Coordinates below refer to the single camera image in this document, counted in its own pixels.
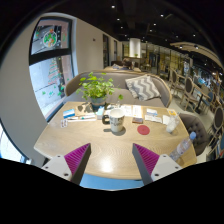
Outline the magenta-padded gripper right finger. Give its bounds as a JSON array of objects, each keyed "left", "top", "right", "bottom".
[{"left": 131, "top": 143, "right": 184, "bottom": 187}]

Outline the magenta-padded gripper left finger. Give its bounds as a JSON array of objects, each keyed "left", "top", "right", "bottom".
[{"left": 41, "top": 143, "right": 92, "bottom": 186}]

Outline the clear plastic water bottle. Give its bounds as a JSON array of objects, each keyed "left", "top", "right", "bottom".
[{"left": 168, "top": 131, "right": 198, "bottom": 163}]

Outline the flat round red coaster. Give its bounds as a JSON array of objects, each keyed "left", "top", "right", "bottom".
[{"left": 136, "top": 124, "right": 151, "bottom": 136}]

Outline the white printed leaflet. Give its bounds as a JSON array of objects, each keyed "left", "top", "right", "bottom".
[{"left": 144, "top": 114, "right": 163, "bottom": 124}]

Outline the white paper napkin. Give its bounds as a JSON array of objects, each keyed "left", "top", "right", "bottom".
[{"left": 162, "top": 114, "right": 171, "bottom": 126}]

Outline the clear plastic cup with straw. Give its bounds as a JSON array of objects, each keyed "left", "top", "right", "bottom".
[{"left": 165, "top": 112, "right": 181, "bottom": 134}]

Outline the small blue white box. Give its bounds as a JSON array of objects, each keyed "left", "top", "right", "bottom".
[{"left": 62, "top": 108, "right": 76, "bottom": 120}]

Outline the blue and white card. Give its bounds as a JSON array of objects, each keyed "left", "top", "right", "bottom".
[{"left": 145, "top": 108, "right": 158, "bottom": 118}]

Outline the white mug with lettering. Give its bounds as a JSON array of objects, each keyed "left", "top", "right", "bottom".
[{"left": 101, "top": 108, "right": 126, "bottom": 134}]

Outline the wooden stand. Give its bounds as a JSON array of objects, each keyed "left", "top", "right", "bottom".
[{"left": 74, "top": 101, "right": 93, "bottom": 116}]

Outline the small light blue packet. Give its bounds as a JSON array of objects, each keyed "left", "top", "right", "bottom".
[{"left": 95, "top": 105, "right": 106, "bottom": 120}]

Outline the colourful menu leaflet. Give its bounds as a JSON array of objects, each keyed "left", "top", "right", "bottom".
[{"left": 119, "top": 104, "right": 134, "bottom": 118}]

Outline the dark grey tufted chair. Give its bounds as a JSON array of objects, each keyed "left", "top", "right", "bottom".
[{"left": 178, "top": 112, "right": 211, "bottom": 157}]

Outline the grey white chevron cushion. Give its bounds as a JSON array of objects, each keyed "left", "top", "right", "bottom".
[{"left": 124, "top": 74, "right": 162, "bottom": 102}]

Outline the green potted plant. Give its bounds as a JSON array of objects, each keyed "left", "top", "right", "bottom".
[{"left": 75, "top": 71, "right": 124, "bottom": 110}]

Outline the group of wooden dining chairs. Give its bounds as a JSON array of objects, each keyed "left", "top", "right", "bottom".
[{"left": 166, "top": 65, "right": 224, "bottom": 158}]

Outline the grey curved sofa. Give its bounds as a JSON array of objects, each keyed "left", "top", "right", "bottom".
[{"left": 64, "top": 69, "right": 173, "bottom": 109}]

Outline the person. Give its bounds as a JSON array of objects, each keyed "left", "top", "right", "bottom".
[{"left": 112, "top": 57, "right": 135, "bottom": 71}]

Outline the group of ceiling spotlights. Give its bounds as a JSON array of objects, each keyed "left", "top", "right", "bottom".
[{"left": 109, "top": 3, "right": 201, "bottom": 48}]

